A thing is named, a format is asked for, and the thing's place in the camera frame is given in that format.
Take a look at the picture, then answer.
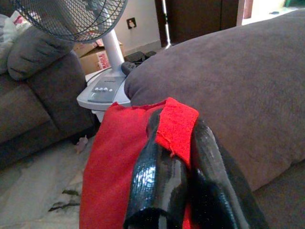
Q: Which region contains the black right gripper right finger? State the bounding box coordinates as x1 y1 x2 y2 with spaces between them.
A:
190 118 270 229

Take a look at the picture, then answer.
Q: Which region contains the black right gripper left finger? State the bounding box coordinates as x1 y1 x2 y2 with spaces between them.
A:
123 108 192 229

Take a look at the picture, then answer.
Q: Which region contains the red pillow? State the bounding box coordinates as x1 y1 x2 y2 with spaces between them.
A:
79 97 200 229

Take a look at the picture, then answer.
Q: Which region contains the brown suede sofa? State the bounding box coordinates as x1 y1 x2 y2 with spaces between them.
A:
123 8 305 229

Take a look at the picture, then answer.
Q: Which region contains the small pink scrap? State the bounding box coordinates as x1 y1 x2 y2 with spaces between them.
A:
75 135 89 155

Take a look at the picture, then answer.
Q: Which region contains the black remote control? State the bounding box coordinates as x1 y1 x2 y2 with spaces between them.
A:
121 61 139 76

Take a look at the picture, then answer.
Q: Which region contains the black flat object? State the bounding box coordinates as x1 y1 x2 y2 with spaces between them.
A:
123 50 157 65

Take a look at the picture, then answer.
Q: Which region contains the grey brown armchair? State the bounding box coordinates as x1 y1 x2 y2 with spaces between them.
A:
0 26 96 171

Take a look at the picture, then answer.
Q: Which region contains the brown cardboard box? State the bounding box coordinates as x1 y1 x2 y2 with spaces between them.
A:
72 39 126 76

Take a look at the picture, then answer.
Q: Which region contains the grey table fan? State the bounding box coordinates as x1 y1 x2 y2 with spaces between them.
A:
13 0 132 111

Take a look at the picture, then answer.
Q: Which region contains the thin white pole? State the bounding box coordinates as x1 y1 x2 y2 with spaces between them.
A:
161 0 173 50

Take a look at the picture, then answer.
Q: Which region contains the dark wooden door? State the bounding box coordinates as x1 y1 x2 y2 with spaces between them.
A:
154 0 240 48

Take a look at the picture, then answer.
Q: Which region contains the white plastic bag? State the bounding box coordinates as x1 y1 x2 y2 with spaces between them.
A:
0 10 33 75

